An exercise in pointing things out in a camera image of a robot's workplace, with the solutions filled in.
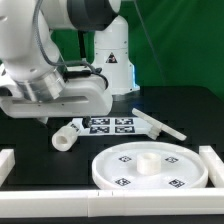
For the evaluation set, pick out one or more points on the white right fence block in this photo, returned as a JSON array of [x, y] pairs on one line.
[[214, 165]]

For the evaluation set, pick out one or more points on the white front fence bar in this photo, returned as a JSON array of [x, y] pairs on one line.
[[101, 203]]

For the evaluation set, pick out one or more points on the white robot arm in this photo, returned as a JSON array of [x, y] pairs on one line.
[[41, 83]]

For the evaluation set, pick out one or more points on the white left fence block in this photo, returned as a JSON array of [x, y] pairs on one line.
[[7, 162]]

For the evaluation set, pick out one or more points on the white fiducial marker sheet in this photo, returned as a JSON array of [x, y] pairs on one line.
[[103, 126]]

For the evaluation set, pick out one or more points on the white round table top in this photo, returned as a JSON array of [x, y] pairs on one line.
[[148, 165]]

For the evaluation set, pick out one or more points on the white fence block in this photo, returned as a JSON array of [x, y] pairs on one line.
[[7, 162], [214, 165]]

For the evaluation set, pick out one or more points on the white table base foot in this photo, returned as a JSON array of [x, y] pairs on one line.
[[157, 126]]

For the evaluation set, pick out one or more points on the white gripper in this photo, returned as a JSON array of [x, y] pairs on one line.
[[81, 97]]

